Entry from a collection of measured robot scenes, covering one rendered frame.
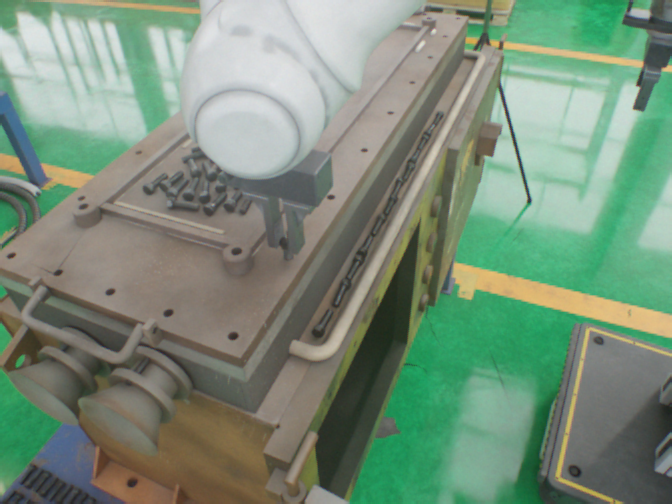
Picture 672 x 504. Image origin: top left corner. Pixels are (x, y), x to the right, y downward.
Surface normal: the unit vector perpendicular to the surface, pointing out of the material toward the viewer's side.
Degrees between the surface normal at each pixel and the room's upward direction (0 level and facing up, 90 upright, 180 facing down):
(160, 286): 0
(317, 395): 0
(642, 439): 0
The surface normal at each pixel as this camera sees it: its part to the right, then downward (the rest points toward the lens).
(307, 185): -0.40, 0.64
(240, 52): -0.09, -0.41
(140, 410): 0.70, -0.66
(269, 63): 0.29, -0.29
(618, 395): -0.03, -0.73
